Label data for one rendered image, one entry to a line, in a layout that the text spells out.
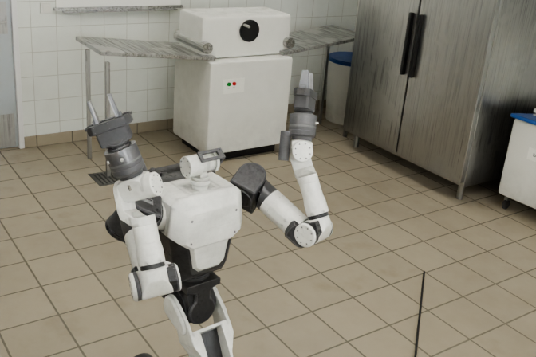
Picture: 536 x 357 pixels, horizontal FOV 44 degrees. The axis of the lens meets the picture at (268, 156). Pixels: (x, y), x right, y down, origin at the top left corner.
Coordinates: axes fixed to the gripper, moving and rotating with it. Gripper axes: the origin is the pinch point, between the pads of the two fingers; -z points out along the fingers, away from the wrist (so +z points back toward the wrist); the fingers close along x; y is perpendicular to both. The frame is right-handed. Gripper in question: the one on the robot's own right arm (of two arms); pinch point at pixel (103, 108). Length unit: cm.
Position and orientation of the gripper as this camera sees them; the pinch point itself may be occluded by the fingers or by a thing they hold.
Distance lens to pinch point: 177.7
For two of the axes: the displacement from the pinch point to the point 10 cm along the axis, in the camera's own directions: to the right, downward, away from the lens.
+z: 3.2, 9.1, 2.8
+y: 1.3, 2.5, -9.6
